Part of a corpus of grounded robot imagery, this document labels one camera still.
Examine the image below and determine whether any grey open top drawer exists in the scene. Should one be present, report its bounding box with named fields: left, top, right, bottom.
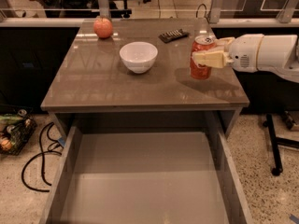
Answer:
left=39, top=125, right=254, bottom=224

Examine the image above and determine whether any left metal railing post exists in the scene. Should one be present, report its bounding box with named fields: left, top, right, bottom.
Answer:
left=97, top=0, right=110, bottom=19

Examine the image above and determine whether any metal railing post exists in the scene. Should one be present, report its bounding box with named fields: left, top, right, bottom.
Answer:
left=97, top=0, right=110, bottom=19
left=207, top=0, right=224, bottom=24
left=276, top=0, right=299, bottom=23

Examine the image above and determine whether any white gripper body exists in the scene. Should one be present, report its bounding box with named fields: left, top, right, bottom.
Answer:
left=229, top=34, right=299, bottom=73

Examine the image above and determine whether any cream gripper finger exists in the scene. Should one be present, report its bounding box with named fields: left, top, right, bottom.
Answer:
left=216, top=37, right=235, bottom=51
left=192, top=50, right=234, bottom=68

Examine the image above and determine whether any red apple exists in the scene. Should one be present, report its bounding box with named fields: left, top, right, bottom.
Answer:
left=93, top=18, right=113, bottom=38

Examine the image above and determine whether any middle metal railing post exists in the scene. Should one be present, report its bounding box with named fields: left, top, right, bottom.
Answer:
left=207, top=0, right=224, bottom=24

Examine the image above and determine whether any white ceramic bowl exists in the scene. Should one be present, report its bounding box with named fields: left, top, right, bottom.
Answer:
left=120, top=42, right=158, bottom=74

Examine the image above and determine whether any black floor cable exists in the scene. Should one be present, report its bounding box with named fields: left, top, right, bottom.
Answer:
left=21, top=121, right=64, bottom=193

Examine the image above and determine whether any red coke can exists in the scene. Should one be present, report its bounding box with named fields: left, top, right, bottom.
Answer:
left=190, top=35, right=216, bottom=79

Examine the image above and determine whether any black office chair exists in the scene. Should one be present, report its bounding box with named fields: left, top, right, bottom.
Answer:
left=61, top=0, right=132, bottom=18

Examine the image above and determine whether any dark snack bar packet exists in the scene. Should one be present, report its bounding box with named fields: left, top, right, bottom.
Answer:
left=159, top=29, right=189, bottom=44

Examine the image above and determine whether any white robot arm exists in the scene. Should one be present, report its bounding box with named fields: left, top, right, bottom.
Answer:
left=191, top=34, right=299, bottom=83

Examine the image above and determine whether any right metal railing post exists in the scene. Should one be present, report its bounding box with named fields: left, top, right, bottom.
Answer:
left=276, top=0, right=299, bottom=23

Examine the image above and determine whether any grey counter cabinet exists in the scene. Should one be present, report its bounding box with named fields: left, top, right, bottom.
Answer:
left=41, top=19, right=249, bottom=135

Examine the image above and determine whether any black wire basket with items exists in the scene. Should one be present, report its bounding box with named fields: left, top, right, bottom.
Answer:
left=0, top=109, right=36, bottom=155

